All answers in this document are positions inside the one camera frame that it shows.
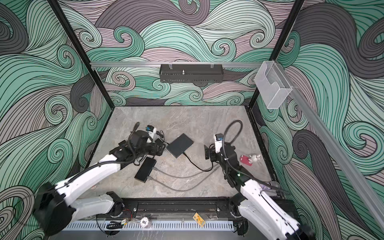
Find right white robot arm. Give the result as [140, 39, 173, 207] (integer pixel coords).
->
[205, 143, 315, 240]

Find yellow tag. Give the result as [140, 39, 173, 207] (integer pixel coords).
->
[193, 213, 206, 228]

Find black corner frame post right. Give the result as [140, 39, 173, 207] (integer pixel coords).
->
[249, 1, 304, 109]

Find small black ribbed switch box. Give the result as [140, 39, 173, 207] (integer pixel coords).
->
[134, 157, 157, 183]

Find glittery microphone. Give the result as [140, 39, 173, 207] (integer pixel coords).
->
[259, 181, 281, 191]

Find clear plastic wall bin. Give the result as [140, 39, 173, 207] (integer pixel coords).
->
[254, 61, 292, 110]

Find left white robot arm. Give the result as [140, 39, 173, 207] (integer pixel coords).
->
[33, 140, 166, 236]

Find black perforated wall tray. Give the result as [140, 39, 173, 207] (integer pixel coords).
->
[159, 65, 224, 86]

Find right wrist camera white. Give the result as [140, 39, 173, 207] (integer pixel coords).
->
[214, 134, 224, 154]

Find black corner frame post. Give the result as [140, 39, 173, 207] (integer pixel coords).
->
[249, 1, 304, 109]
[47, 0, 115, 111]

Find pink toy with white bunny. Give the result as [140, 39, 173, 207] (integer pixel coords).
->
[240, 155, 261, 166]

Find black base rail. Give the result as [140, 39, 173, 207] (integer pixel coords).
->
[123, 197, 236, 218]

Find black corner frame post left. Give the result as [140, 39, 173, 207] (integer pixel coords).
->
[47, 0, 115, 111]

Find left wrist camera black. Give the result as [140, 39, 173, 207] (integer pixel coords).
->
[146, 125, 157, 143]

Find large black switch box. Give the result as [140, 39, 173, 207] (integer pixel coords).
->
[167, 134, 194, 159]

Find aluminium wall rail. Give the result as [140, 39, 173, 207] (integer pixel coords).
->
[90, 61, 262, 69]

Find grey ethernet cable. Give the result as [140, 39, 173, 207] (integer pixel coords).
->
[146, 164, 221, 193]
[152, 163, 218, 180]

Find white slotted cable duct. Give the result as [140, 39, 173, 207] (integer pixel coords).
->
[64, 220, 235, 232]

